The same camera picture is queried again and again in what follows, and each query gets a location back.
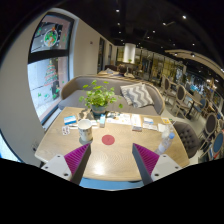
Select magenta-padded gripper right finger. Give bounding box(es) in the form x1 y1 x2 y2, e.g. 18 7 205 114
131 142 183 186

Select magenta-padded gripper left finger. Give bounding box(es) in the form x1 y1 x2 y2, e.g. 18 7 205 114
41 142 92 186

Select clear blue-capped water bottle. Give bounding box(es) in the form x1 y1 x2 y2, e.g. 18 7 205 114
154 131 176 156

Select white mug with lettering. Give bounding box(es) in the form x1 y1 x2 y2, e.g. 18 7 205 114
77 118 94 143

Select flat round red coaster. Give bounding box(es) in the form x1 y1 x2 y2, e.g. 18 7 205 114
101 134 116 147

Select clear plastic cup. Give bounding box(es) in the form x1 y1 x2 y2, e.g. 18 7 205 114
161 123 175 138

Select white tissue box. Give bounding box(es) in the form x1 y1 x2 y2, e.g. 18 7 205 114
131 113 143 132

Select blue and white card box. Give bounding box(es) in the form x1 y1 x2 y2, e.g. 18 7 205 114
63 115 79 127

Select small teal box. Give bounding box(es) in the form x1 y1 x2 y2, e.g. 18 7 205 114
98 113 107 129

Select grey tufted chair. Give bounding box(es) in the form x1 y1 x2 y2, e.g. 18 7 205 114
172 120 201 160

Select printed paper leaflets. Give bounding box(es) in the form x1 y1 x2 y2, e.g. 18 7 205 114
106 112 133 126

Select grey chevron cushion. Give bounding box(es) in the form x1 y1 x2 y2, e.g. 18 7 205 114
119 82 155 109

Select green potted plant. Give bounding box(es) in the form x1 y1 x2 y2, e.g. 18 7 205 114
78 79 123 116

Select grey curved sofa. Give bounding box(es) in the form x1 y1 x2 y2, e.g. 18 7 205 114
57 74 166 116

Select group of dining chairs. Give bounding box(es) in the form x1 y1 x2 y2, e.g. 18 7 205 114
160 73 224 163

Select large decorated window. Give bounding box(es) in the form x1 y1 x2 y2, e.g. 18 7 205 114
27 12 75 125

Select person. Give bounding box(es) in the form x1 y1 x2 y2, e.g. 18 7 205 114
116 63 130 76

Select group of ceiling lights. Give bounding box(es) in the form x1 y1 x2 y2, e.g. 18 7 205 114
113 5 224 73

